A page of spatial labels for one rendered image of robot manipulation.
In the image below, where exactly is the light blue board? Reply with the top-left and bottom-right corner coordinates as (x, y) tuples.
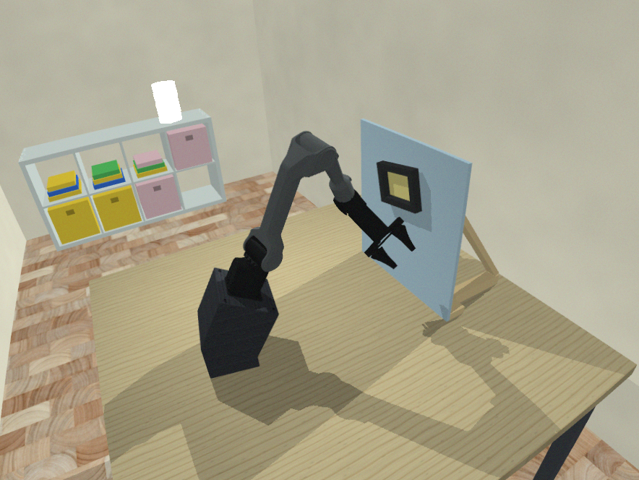
(361, 119), (472, 322)

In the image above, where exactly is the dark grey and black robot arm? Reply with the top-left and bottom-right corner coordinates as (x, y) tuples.
(225, 131), (377, 301)

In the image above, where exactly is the light wooden support stand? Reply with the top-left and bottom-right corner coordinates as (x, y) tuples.
(450, 216), (499, 320)

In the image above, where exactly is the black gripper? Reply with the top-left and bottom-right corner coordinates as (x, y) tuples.
(363, 217), (415, 269)

